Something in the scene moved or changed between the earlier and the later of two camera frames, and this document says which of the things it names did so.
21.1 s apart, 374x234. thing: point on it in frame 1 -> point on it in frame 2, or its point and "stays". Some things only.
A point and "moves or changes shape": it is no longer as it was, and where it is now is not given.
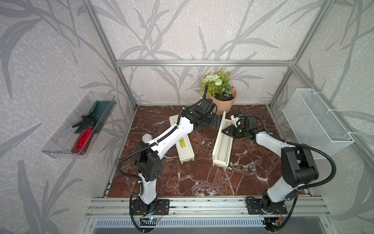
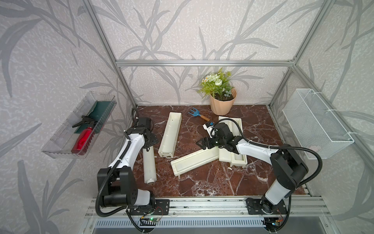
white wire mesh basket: [313, 125] stays
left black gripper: [216, 122] -> [154, 139]
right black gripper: [231, 130] -> [203, 140]
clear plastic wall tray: [78, 136] stays
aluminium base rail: [206, 207] stays
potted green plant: [221, 89] stays
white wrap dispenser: [184, 147] moves or changes shape
